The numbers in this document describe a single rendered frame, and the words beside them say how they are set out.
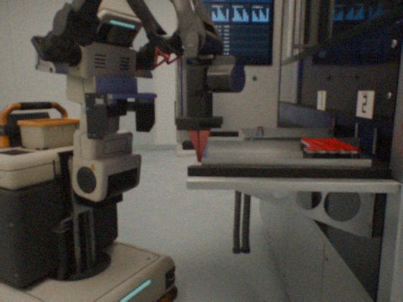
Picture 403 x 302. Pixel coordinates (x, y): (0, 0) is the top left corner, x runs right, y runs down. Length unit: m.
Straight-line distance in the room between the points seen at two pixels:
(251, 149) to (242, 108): 0.71
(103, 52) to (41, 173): 0.54
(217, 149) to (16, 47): 6.39
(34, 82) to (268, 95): 5.73
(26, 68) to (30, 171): 5.68
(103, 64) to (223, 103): 0.60
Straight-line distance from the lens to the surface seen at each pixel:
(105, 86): 1.30
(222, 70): 0.69
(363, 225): 0.87
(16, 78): 7.17
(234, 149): 0.97
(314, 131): 1.35
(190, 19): 0.77
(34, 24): 7.06
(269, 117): 1.70
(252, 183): 0.68
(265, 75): 1.69
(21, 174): 1.45
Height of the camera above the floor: 1.05
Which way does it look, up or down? 10 degrees down
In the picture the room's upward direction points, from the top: straight up
